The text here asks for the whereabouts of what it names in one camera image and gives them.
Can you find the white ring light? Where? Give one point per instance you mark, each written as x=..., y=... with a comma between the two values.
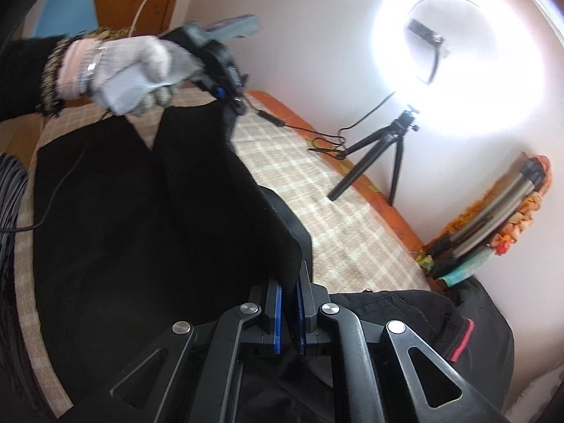
x=494, y=81

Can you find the silver folded tripod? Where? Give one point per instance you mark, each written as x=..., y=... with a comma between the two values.
x=489, y=215

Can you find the black track pants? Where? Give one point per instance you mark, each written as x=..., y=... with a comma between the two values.
x=139, y=238

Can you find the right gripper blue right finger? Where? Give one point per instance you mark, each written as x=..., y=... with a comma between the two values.
x=407, y=356

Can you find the left hand in grey glove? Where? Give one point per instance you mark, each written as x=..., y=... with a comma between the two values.
x=89, y=63

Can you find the light blue chair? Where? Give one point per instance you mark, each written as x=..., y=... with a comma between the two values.
x=66, y=17

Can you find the black mini tripod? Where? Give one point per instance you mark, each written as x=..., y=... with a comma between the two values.
x=384, y=138

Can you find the black phone holder clip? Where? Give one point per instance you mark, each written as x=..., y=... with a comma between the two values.
x=421, y=40

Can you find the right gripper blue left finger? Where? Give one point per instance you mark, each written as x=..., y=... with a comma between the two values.
x=195, y=373

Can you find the left forearm black sleeve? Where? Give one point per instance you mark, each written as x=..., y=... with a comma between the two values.
x=39, y=75

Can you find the striped grey fabric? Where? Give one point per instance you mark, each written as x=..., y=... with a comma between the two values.
x=15, y=363

